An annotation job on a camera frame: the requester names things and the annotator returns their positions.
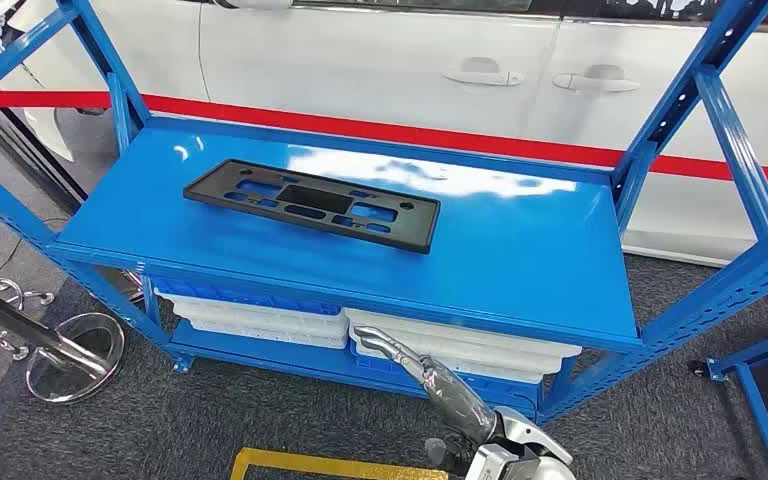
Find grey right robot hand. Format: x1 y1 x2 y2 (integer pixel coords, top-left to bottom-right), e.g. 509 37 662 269
353 325 499 445

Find black plastic plate panel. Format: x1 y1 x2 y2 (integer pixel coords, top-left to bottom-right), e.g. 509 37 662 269
183 158 441 255

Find blue metal shelf rack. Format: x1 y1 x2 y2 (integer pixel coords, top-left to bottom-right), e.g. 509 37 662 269
688 319 768 480
0 0 768 429

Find white plastic crate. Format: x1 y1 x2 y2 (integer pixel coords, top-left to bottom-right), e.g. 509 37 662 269
450 357 544 386
350 331 564 376
156 291 350 339
188 317 349 350
344 307 583 362

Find yellow floor tape square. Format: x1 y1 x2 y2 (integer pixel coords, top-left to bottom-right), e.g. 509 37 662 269
230 447 450 480

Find chrome stanchion base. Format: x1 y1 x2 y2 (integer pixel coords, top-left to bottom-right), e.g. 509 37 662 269
0 276 55 363
120 268 145 305

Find white car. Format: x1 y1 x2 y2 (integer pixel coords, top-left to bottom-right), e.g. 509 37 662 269
0 0 768 268

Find black diagonal pole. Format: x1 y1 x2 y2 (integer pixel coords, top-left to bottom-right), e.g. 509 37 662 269
0 56 88 215

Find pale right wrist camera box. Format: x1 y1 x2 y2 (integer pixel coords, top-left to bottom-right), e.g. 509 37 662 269
464 443 526 480

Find white car door handle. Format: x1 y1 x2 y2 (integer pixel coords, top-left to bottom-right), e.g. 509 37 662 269
551 64 642 94
441 57 526 88

